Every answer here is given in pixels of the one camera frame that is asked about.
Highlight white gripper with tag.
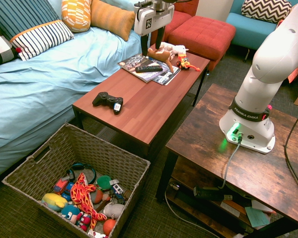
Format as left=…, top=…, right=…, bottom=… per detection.
left=134, top=4, right=175, bottom=58

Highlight black gamepad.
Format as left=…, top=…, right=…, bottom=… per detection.
left=92, top=91, right=124, bottom=115

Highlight grey wicker basket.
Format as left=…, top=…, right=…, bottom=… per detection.
left=1, top=123, right=151, bottom=238

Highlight brown plush toy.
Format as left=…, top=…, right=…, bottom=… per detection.
left=147, top=47, right=175, bottom=74

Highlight white plush toy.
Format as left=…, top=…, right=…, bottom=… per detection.
left=158, top=41, right=190, bottom=60

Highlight large magazine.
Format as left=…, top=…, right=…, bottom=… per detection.
left=117, top=54, right=170, bottom=83

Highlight black remote control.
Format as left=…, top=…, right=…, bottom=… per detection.
left=135, top=64, right=163, bottom=73

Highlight red armchair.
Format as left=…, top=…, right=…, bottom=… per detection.
left=150, top=0, right=200, bottom=47

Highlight orange toy vehicle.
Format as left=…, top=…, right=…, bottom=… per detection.
left=176, top=53, right=201, bottom=72

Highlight small dark magazine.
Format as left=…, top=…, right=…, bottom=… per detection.
left=151, top=65, right=181, bottom=86

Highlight plain orange pillow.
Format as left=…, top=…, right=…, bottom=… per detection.
left=90, top=0, right=136, bottom=42

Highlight red tufted ottoman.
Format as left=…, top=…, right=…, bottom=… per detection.
left=168, top=15, right=236, bottom=71

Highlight reddish wooden coffee table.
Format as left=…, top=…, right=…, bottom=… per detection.
left=72, top=42, right=211, bottom=162

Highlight yellow white patterned pillow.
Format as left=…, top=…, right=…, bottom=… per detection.
left=61, top=0, right=92, bottom=34

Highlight teal sofa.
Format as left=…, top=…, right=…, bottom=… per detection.
left=225, top=0, right=298, bottom=62

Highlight rustic brown wooden table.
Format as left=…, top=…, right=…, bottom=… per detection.
left=155, top=83, right=298, bottom=238

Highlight white striped pillow orange trim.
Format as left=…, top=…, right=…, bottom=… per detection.
left=9, top=19, right=75, bottom=61

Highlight light blue sofa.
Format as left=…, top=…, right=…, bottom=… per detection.
left=0, top=0, right=152, bottom=185

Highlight black white chevron pillow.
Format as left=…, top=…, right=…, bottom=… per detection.
left=241, top=0, right=293, bottom=24

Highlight dark blue striped pillow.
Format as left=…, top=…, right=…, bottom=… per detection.
left=0, top=0, right=62, bottom=42

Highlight black teal headphones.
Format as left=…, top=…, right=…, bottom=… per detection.
left=66, top=162, right=97, bottom=185

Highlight green plush toy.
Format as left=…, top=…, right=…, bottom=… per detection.
left=96, top=175, right=113, bottom=191

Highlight white blue toy bus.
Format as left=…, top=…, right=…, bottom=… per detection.
left=109, top=179, right=126, bottom=197

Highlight black white checked pillow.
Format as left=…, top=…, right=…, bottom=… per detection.
left=0, top=23, right=19, bottom=70

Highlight black power brick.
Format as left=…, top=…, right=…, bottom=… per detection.
left=193, top=185, right=233, bottom=202

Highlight brown orange plush ball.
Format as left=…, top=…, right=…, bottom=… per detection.
left=89, top=189, right=104, bottom=205

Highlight orange flame plush toy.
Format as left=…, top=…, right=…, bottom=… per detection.
left=70, top=173, right=108, bottom=230

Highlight red toy truck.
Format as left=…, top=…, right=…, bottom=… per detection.
left=53, top=176, right=71, bottom=195

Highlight blue toy car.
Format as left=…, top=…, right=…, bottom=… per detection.
left=61, top=182, right=75, bottom=202

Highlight grey plush toy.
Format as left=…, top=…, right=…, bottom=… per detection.
left=103, top=201, right=126, bottom=220

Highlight yellow plush toy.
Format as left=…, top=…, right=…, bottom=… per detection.
left=41, top=192, right=69, bottom=212

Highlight blue plush toy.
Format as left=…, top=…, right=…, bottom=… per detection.
left=61, top=204, right=81, bottom=222

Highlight red blue plush figure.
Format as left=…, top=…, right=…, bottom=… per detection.
left=75, top=211, right=92, bottom=232

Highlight teal paper card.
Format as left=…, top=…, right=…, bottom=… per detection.
left=244, top=206, right=271, bottom=228

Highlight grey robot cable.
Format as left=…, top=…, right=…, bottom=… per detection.
left=218, top=138, right=243, bottom=189

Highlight white floor cable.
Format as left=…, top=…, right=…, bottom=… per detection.
left=164, top=182, right=222, bottom=238

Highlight black cable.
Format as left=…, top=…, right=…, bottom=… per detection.
left=284, top=108, right=298, bottom=194

